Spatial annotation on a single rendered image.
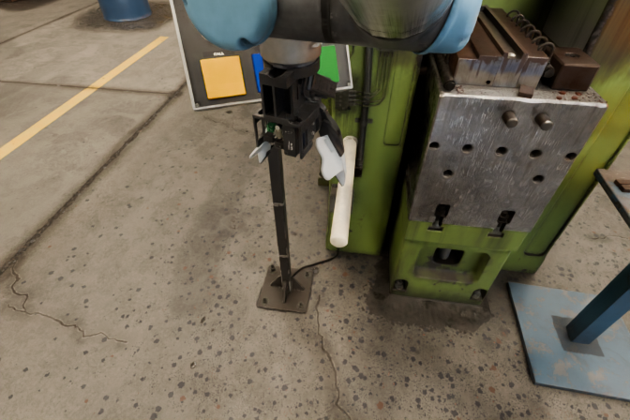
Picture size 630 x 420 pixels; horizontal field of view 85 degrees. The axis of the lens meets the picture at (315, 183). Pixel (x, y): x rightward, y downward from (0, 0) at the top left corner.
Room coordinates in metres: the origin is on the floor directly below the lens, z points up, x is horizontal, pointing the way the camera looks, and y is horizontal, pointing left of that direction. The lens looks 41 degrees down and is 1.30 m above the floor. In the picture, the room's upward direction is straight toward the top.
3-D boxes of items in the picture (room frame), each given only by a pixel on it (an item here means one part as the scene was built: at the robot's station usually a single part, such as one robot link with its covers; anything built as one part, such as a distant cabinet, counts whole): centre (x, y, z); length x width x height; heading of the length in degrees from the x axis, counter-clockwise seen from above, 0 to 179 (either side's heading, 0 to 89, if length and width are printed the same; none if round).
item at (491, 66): (1.01, -0.47, 0.96); 0.42 x 0.20 x 0.09; 172
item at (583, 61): (0.84, -0.63, 0.95); 0.12 x 0.08 x 0.06; 172
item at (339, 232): (0.77, -0.09, 0.62); 0.44 x 0.05 x 0.05; 172
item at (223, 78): (0.65, 0.18, 1.01); 0.07 x 0.05 x 0.07; 107
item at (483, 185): (1.02, -0.53, 0.69); 0.56 x 0.38 x 0.45; 172
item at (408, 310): (0.76, -0.44, 0.01); 0.58 x 0.39 x 0.01; 82
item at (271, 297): (0.81, 0.12, 0.05); 0.22 x 0.22 x 0.09; 82
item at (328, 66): (0.71, -0.01, 1.01); 0.07 x 0.05 x 0.07; 107
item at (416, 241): (1.02, -0.53, 0.23); 0.55 x 0.37 x 0.47; 172
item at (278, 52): (0.43, 0.03, 1.15); 0.08 x 0.08 x 0.05
